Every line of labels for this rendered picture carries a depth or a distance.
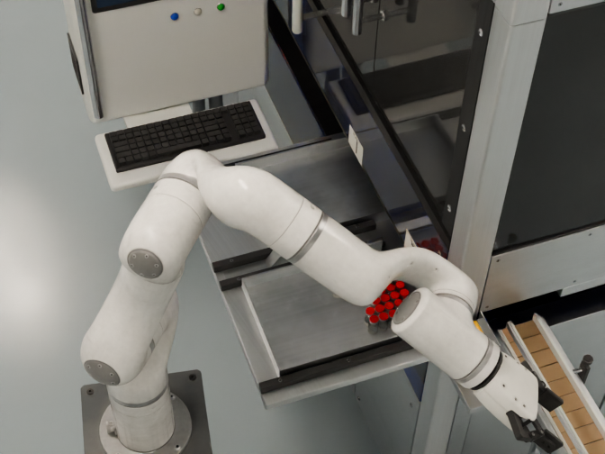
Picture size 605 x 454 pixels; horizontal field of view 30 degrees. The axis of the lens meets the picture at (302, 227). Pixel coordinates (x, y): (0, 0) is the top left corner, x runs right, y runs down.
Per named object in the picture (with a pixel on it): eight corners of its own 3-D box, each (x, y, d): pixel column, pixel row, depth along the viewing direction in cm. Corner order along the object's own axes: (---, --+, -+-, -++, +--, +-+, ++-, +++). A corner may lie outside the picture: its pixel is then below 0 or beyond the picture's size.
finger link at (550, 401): (521, 376, 184) (549, 399, 186) (520, 389, 182) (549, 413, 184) (536, 367, 183) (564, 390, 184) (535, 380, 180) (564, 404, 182)
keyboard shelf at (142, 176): (248, 85, 314) (248, 77, 312) (279, 153, 297) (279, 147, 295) (88, 121, 303) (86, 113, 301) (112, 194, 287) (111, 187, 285)
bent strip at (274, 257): (281, 256, 262) (281, 240, 257) (285, 266, 260) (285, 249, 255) (223, 272, 258) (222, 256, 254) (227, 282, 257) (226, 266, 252)
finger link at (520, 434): (502, 392, 176) (528, 411, 178) (502, 430, 170) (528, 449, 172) (508, 388, 175) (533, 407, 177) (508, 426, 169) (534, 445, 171)
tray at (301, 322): (381, 249, 263) (382, 240, 261) (426, 336, 248) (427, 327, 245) (241, 287, 256) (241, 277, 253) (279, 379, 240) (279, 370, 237)
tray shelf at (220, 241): (356, 133, 290) (356, 128, 289) (472, 348, 248) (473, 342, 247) (176, 177, 279) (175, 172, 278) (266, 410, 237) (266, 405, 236)
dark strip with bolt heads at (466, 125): (431, 286, 242) (484, -14, 181) (440, 302, 239) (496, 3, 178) (427, 287, 242) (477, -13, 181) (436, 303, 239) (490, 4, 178)
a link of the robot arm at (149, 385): (95, 395, 218) (78, 324, 199) (138, 322, 229) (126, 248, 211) (151, 415, 215) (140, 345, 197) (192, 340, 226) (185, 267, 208)
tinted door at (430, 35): (374, 95, 249) (395, -143, 204) (456, 239, 223) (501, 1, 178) (371, 96, 249) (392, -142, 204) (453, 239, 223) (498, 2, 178)
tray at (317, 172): (363, 140, 286) (364, 131, 283) (403, 214, 270) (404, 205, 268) (235, 173, 278) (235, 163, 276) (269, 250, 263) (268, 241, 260)
